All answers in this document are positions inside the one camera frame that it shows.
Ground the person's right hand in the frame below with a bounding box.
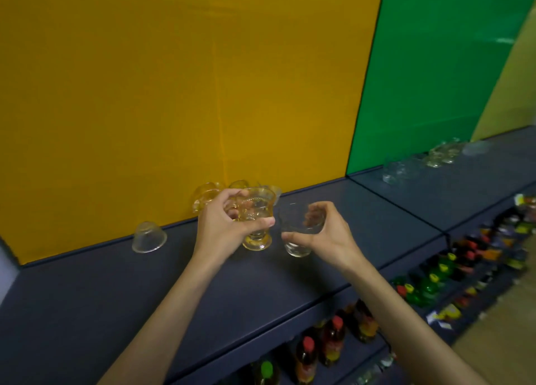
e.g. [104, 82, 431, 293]
[281, 200, 365, 274]

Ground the person's left hand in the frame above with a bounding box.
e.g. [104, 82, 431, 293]
[192, 187, 277, 268]

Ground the clear tumbler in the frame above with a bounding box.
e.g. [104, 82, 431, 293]
[278, 202, 327, 259]
[381, 161, 405, 186]
[400, 157, 424, 180]

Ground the cluster of glassware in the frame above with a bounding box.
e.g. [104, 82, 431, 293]
[191, 179, 252, 216]

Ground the amber footed mug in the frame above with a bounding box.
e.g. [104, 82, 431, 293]
[422, 144, 447, 169]
[439, 137, 465, 165]
[224, 186, 277, 252]

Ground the person's left forearm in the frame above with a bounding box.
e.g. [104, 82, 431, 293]
[97, 253, 223, 385]

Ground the person's right forearm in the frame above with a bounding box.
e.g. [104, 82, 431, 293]
[343, 254, 489, 385]

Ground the group of red-capped bottles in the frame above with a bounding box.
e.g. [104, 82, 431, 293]
[293, 298, 380, 383]

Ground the group of green soda bottles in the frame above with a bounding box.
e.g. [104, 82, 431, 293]
[391, 253, 460, 308]

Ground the group of orange drink bottles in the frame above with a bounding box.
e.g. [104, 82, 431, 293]
[454, 212, 536, 272]

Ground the orange back panel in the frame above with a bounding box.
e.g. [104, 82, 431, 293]
[0, 0, 386, 266]

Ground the green back panel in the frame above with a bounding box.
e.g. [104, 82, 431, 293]
[345, 0, 536, 176]

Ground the pale yellow back panel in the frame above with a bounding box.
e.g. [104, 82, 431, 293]
[468, 0, 536, 143]

